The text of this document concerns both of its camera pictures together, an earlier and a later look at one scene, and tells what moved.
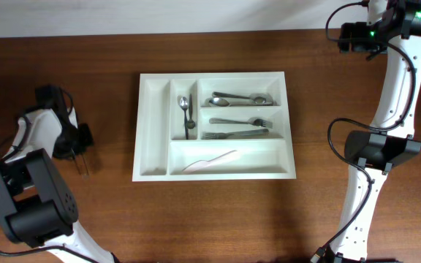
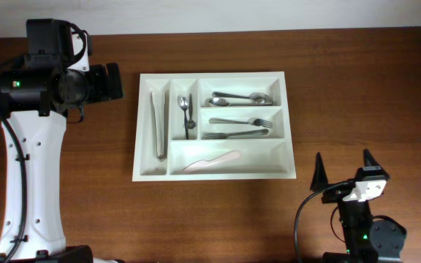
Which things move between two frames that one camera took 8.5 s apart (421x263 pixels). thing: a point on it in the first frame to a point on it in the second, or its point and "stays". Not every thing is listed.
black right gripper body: [363, 31] to [349, 209]
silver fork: [256, 120] stays
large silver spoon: [219, 101] stays
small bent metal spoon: [184, 104] stays
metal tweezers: [85, 168] to [158, 106]
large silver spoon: [260, 98] stays
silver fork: [224, 136] stays
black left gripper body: [78, 139] to [99, 85]
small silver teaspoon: [191, 123] stays
